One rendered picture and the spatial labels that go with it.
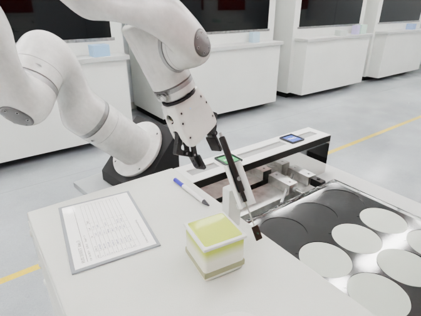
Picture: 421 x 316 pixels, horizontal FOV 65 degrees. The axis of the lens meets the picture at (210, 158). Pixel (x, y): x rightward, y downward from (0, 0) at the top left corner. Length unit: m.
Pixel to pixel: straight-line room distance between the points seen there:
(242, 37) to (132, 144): 3.73
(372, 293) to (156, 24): 0.57
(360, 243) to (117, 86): 3.02
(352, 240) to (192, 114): 0.43
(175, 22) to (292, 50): 4.80
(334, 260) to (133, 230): 0.39
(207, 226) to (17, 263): 1.83
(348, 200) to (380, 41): 6.29
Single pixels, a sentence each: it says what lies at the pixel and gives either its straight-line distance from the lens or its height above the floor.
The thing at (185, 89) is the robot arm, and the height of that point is 1.20.
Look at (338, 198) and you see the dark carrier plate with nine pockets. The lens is 0.91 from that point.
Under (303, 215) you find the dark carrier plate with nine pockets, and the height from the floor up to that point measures 0.90.
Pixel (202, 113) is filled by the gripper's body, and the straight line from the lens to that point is 0.70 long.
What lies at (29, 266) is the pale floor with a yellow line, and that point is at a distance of 2.22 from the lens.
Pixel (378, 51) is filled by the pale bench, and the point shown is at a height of 0.55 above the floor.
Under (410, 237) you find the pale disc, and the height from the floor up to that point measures 0.90.
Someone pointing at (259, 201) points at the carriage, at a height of 0.88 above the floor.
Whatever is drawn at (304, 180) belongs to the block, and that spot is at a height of 0.89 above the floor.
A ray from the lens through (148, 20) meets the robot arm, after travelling 0.55.
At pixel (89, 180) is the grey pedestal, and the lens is 1.17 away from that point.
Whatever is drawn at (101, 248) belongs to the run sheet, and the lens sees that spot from 0.62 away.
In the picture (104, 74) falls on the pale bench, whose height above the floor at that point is 0.73.
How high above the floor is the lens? 1.35
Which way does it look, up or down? 25 degrees down
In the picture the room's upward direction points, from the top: straight up
